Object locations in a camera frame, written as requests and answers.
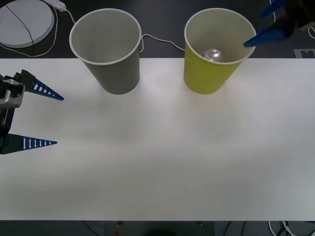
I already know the white power strip cable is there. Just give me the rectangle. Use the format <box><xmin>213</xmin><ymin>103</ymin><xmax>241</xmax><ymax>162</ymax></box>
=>
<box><xmin>64</xmin><ymin>9</ymin><xmax>186</xmax><ymax>53</ymax></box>

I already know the pink can with gold top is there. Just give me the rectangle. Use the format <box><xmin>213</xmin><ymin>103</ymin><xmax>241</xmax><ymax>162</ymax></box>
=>
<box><xmin>199</xmin><ymin>48</ymin><xmax>222</xmax><ymax>62</ymax></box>

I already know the thin white cable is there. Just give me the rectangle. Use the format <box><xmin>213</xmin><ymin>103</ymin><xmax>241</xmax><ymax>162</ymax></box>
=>
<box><xmin>0</xmin><ymin>4</ymin><xmax>59</xmax><ymax>59</ymax></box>

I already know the grey plastic bin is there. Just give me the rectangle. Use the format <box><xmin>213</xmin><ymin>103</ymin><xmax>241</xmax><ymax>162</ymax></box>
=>
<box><xmin>69</xmin><ymin>8</ymin><xmax>142</xmax><ymax>95</ymax></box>

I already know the thin black cable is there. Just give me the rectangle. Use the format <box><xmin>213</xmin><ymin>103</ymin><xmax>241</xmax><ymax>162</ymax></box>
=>
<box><xmin>5</xmin><ymin>4</ymin><xmax>34</xmax><ymax>58</ymax></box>

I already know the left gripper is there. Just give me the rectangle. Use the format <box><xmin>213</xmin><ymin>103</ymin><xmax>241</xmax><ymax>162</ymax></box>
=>
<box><xmin>0</xmin><ymin>69</ymin><xmax>65</xmax><ymax>155</ymax></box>

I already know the grey marker plate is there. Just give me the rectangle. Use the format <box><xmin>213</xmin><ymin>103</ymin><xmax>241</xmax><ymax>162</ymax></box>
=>
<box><xmin>293</xmin><ymin>49</ymin><xmax>315</xmax><ymax>59</ymax></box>

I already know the white power strip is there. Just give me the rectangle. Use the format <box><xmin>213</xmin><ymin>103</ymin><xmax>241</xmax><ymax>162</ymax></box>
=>
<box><xmin>41</xmin><ymin>0</ymin><xmax>67</xmax><ymax>12</ymax></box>

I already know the yellow-green plastic bin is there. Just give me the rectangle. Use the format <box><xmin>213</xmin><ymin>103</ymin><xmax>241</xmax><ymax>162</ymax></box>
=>
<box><xmin>183</xmin><ymin>8</ymin><xmax>257</xmax><ymax>95</ymax></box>

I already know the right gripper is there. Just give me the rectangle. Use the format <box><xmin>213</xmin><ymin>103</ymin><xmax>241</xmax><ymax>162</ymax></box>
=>
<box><xmin>243</xmin><ymin>0</ymin><xmax>315</xmax><ymax>48</ymax></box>

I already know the white round disc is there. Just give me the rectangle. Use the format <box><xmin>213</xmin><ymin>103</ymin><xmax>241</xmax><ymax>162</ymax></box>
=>
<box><xmin>0</xmin><ymin>0</ymin><xmax>56</xmax><ymax>49</ymax></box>

